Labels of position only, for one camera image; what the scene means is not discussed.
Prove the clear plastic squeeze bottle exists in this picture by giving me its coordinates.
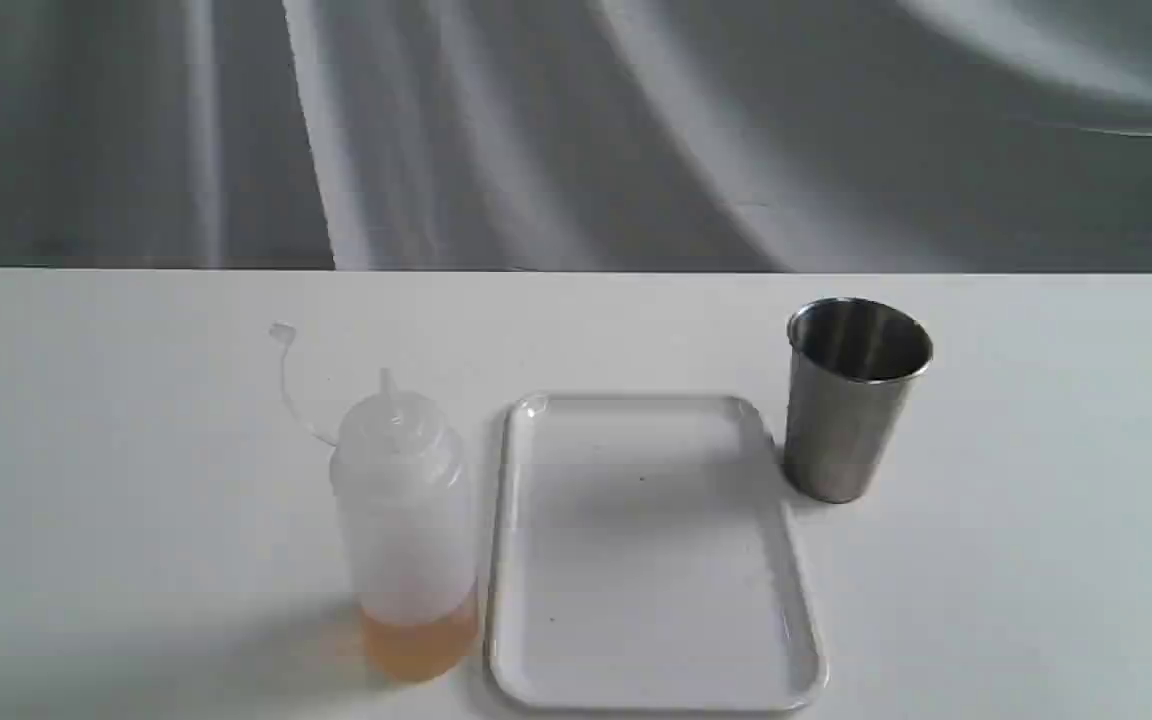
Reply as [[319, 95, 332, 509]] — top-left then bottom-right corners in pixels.
[[270, 323, 482, 684]]

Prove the stainless steel cup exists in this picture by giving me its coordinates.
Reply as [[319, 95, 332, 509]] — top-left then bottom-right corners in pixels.
[[782, 297, 934, 503]]

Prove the white plastic tray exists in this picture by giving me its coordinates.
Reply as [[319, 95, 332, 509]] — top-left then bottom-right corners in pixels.
[[484, 393, 829, 717]]

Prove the grey backdrop cloth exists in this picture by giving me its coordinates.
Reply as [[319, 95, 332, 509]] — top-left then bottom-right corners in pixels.
[[0, 1, 1152, 273]]

